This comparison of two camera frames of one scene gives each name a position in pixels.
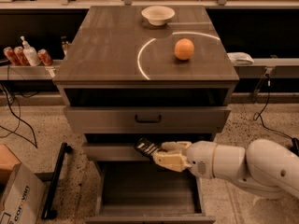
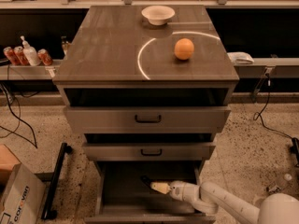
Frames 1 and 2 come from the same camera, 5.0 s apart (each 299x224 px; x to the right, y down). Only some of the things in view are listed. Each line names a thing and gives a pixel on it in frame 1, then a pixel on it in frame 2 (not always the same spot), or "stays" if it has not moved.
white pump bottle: (31, 53) stays
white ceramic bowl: (158, 15) stays
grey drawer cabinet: (152, 73) stays
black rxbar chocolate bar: (147, 147) -> (148, 180)
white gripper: (201, 159) -> (178, 191)
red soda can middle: (20, 53) stays
